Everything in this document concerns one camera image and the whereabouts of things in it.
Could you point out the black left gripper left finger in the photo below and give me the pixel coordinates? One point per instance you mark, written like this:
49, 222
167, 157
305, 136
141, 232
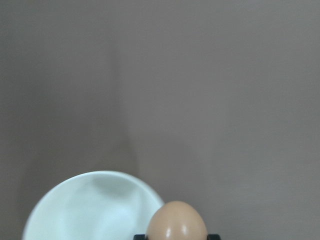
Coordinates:
140, 237

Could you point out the brown egg from bowl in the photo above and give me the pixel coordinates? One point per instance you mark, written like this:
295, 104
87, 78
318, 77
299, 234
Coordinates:
176, 220

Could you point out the white ceramic bowl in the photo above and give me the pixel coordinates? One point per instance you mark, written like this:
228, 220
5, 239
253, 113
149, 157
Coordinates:
98, 205

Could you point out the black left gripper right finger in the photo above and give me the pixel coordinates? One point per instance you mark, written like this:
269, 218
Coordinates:
213, 237

